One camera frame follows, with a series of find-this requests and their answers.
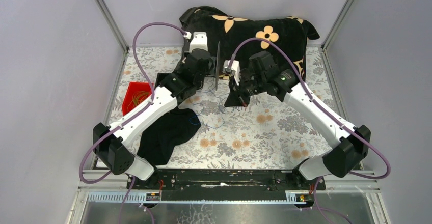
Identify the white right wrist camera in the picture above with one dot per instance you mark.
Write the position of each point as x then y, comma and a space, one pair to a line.
232, 70

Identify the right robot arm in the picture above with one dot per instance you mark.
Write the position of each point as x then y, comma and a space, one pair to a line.
345, 139

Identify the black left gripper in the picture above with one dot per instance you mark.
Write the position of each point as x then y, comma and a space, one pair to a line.
205, 72

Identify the black cloth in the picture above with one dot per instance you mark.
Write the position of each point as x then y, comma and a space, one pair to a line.
172, 129

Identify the floral table mat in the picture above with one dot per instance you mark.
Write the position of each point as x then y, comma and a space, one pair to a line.
265, 135

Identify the grey perforated spool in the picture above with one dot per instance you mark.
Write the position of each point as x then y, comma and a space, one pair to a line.
218, 64

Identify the black flower-pattern plush blanket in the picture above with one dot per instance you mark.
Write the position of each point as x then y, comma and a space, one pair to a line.
284, 38

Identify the red plastic box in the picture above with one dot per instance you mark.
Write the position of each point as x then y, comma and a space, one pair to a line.
136, 93

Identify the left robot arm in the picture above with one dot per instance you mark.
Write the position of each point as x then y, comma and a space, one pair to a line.
111, 142

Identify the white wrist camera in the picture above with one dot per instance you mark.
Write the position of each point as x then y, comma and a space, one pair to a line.
195, 40
232, 70

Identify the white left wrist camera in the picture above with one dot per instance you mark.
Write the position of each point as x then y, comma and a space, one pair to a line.
195, 40

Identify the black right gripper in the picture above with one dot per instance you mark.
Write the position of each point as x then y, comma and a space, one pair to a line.
237, 98

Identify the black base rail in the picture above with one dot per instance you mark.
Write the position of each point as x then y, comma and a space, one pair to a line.
229, 185

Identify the black plastic box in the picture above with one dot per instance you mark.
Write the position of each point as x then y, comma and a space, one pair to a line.
165, 80

